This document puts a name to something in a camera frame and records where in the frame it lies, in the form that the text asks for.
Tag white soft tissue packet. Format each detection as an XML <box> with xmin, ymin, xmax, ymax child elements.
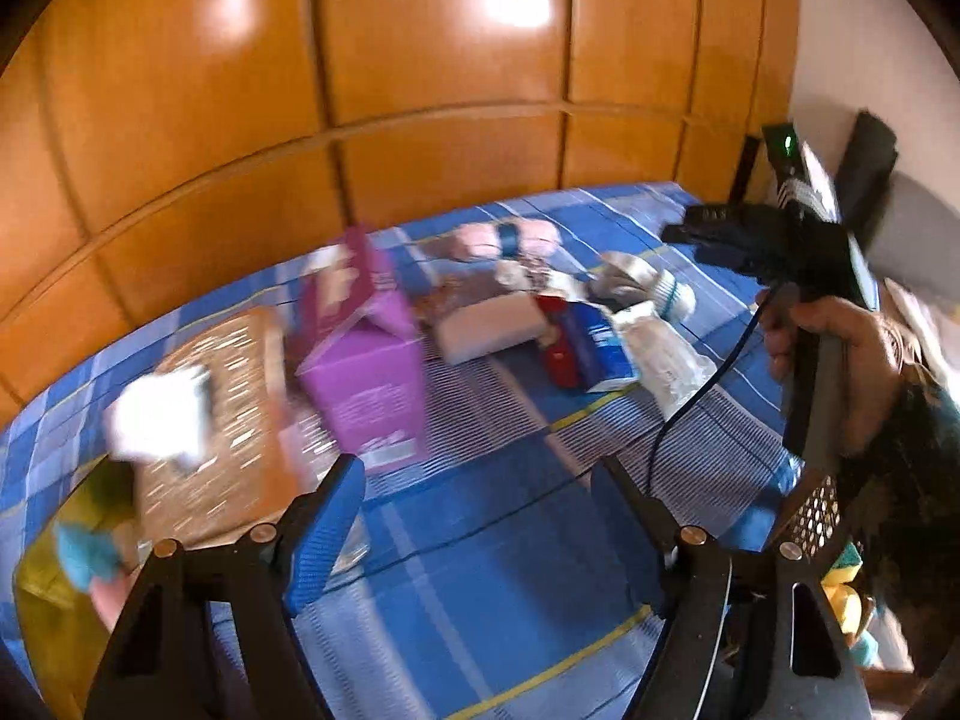
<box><xmin>435</xmin><ymin>295</ymin><xmax>547</xmax><ymax>365</ymax></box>

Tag yellow and teal soft items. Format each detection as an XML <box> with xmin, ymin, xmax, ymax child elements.
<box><xmin>821</xmin><ymin>546</ymin><xmax>886</xmax><ymax>670</ymax></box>

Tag white plastic bag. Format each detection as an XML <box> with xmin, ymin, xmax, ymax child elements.
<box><xmin>611</xmin><ymin>300</ymin><xmax>719</xmax><ymax>415</ymax></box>

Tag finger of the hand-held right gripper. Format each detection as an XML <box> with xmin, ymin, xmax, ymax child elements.
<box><xmin>660</xmin><ymin>223</ymin><xmax>781</xmax><ymax>272</ymax></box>
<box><xmin>679</xmin><ymin>201</ymin><xmax>781</xmax><ymax>230</ymax></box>

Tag blue plaid bed sheet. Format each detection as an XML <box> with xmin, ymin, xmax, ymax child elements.
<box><xmin>0</xmin><ymin>180</ymin><xmax>848</xmax><ymax>720</ymax></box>

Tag small grey and white cloth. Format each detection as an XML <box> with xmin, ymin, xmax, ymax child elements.
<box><xmin>495</xmin><ymin>259</ymin><xmax>556</xmax><ymax>295</ymax></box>

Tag pink plush with blue band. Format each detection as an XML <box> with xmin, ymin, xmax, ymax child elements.
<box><xmin>450</xmin><ymin>216</ymin><xmax>563</xmax><ymax>265</ymax></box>

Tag beige cloth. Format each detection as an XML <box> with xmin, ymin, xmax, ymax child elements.
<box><xmin>885</xmin><ymin>277</ymin><xmax>953</xmax><ymax>391</ymax></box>

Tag wooden wardrobe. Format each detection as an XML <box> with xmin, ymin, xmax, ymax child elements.
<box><xmin>0</xmin><ymin>0</ymin><xmax>800</xmax><ymax>428</ymax></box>

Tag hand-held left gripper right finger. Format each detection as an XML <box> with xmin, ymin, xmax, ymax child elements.
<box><xmin>589</xmin><ymin>454</ymin><xmax>875</xmax><ymax>720</ymax></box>

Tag purple cardboard box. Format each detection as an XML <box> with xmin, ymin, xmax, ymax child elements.
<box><xmin>292</xmin><ymin>225</ymin><xmax>428</xmax><ymax>475</ymax></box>

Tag teal soft toy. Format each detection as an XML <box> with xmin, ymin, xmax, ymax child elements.
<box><xmin>54</xmin><ymin>521</ymin><xmax>125</xmax><ymax>587</ymax></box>

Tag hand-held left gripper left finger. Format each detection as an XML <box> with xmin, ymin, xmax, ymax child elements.
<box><xmin>84</xmin><ymin>454</ymin><xmax>368</xmax><ymax>720</ymax></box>

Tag white crumpled packet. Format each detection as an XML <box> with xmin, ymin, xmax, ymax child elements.
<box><xmin>105</xmin><ymin>364</ymin><xmax>217</xmax><ymax>475</ymax></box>

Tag blue and white packet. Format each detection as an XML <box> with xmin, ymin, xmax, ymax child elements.
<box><xmin>562</xmin><ymin>300</ymin><xmax>643</xmax><ymax>395</ymax></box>

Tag black cable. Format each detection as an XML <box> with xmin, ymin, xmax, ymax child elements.
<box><xmin>646</xmin><ymin>289</ymin><xmax>781</xmax><ymax>511</ymax></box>

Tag grey and white socks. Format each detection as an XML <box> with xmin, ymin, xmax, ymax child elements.
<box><xmin>592</xmin><ymin>250</ymin><xmax>698</xmax><ymax>317</ymax></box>

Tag pink cloth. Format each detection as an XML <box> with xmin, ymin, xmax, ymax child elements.
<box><xmin>90</xmin><ymin>577</ymin><xmax>140</xmax><ymax>632</ymax></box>

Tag person's right hand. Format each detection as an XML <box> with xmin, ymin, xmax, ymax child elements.
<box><xmin>759</xmin><ymin>291</ymin><xmax>905</xmax><ymax>460</ymax></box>

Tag yellow bag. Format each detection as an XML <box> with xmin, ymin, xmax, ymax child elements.
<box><xmin>15</xmin><ymin>457</ymin><xmax>151</xmax><ymax>720</ymax></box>

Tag black object on wall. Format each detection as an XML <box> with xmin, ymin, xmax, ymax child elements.
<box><xmin>832</xmin><ymin>111</ymin><xmax>899</xmax><ymax>250</ymax></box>

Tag black perforated metal piece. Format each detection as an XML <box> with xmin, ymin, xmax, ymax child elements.
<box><xmin>780</xmin><ymin>474</ymin><xmax>842</xmax><ymax>562</ymax></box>

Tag person's right forearm patterned sleeve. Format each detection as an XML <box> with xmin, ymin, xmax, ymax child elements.
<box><xmin>836</xmin><ymin>379</ymin><xmax>960</xmax><ymax>691</ymax></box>

